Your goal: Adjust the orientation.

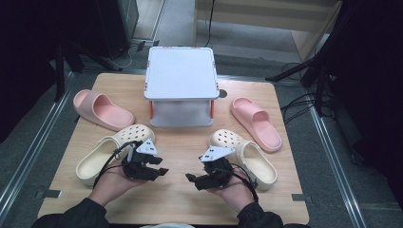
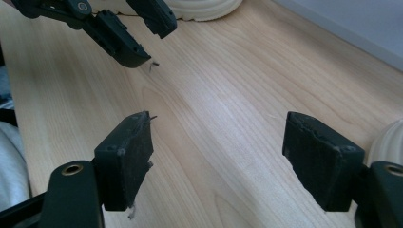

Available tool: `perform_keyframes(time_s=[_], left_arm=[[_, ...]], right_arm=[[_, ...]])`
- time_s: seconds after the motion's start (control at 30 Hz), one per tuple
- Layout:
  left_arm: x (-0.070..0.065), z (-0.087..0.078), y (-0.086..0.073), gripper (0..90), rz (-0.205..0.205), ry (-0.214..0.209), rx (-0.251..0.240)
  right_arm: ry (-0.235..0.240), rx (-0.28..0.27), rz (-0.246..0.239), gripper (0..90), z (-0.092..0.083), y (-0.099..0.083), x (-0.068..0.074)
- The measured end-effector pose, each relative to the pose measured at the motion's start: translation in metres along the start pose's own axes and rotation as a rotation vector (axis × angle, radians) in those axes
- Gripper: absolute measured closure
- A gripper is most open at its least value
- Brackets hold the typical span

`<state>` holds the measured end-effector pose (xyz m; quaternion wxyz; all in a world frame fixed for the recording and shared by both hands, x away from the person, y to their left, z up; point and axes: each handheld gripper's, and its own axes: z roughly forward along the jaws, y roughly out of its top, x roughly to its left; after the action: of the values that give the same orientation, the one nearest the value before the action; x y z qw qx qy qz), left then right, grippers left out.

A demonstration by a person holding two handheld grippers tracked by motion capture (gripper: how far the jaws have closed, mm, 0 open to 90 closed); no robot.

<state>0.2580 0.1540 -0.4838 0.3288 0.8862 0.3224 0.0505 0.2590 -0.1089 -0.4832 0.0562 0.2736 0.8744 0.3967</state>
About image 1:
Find white two-tier shoe rack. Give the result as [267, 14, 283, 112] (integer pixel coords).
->
[144, 46, 221, 128]

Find dark cabinet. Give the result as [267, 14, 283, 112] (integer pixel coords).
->
[94, 0, 141, 60]

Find black tripod stand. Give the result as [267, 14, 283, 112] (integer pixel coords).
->
[53, 39, 123, 103]

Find black curtain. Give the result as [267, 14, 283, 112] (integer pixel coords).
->
[329, 0, 403, 203]
[0, 0, 99, 143]

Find pink slipper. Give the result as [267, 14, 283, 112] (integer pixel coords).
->
[72, 88, 136, 132]
[230, 97, 283, 154]

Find white floor cable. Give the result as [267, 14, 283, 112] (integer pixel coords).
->
[107, 46, 137, 69]

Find person's left hand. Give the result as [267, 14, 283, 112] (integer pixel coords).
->
[88, 164, 150, 207]

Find cream clog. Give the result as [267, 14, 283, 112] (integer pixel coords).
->
[207, 128, 278, 192]
[75, 123, 156, 187]

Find metal floor rail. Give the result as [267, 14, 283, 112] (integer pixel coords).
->
[0, 72, 77, 219]
[305, 91, 369, 228]

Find black metal stand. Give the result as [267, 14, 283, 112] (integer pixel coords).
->
[265, 0, 336, 118]

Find black floor cables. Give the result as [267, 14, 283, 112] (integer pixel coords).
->
[279, 61, 336, 125]

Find light wooden cabinet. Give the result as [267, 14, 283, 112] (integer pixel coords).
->
[193, 0, 345, 63]

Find grey tape strip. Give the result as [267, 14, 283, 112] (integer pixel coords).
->
[35, 189, 63, 200]
[291, 193, 313, 203]

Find person's right hand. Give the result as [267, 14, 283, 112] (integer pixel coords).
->
[207, 175, 255, 214]

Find left hand-held gripper black cable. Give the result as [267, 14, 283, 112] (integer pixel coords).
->
[92, 141, 138, 189]

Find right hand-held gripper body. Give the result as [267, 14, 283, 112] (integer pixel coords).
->
[200, 144, 236, 191]

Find black hanging cable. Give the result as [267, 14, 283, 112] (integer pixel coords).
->
[203, 0, 217, 48]

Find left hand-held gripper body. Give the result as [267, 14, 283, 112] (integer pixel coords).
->
[121, 139, 160, 182]

